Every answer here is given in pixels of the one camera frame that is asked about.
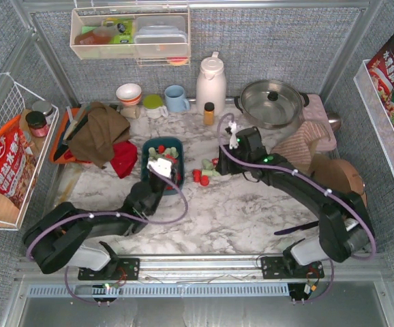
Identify orange tray with knives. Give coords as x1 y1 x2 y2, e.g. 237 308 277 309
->
49 108 87 164

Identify blue mug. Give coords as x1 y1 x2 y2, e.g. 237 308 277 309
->
164 85 190 113

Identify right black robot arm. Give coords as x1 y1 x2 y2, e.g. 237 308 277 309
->
218 114 376 266

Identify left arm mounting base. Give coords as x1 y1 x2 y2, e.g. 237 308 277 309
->
78 258 140 281

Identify green coffee capsule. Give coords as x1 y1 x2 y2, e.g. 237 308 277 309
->
148 147 157 157
170 147 179 158

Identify cream wall shelf basket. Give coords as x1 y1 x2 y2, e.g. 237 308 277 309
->
70 5 191 65

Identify brown cloth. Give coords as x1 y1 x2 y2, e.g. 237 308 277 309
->
68 102 130 168

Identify right white wall basket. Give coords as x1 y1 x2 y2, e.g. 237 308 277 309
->
353 59 394 178

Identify steel pot with lid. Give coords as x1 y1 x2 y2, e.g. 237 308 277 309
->
234 80 309 129

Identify white thermos jug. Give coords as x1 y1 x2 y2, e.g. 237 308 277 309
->
196 52 227 116

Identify orange spice bottle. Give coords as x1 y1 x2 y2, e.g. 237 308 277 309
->
203 102 215 125

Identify left wire basket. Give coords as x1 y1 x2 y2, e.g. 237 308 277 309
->
0 72 60 230

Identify right arm mounting base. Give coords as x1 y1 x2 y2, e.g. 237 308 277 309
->
259 256 324 279

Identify teal storage basket tray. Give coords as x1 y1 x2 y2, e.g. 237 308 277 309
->
140 136 185 189

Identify pink egg tray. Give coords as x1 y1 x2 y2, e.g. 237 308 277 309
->
300 94 337 153

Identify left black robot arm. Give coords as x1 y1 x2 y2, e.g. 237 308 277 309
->
23 157 178 280

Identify round wooden board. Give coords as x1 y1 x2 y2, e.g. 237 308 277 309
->
309 155 367 206

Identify pepper grinder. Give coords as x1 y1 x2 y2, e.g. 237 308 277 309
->
120 106 140 119

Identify white striped bowl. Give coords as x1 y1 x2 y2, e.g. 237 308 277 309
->
116 83 142 106

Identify clear plastic containers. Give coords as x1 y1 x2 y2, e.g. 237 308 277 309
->
133 15 188 58

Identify orange snack bag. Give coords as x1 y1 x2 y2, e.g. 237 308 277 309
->
0 115 37 209

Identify red cloth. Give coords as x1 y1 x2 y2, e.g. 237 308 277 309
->
110 141 138 178

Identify pink striped towel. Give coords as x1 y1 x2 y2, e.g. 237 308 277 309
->
271 121 331 175

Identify green lid white cup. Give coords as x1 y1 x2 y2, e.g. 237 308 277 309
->
142 94 168 119

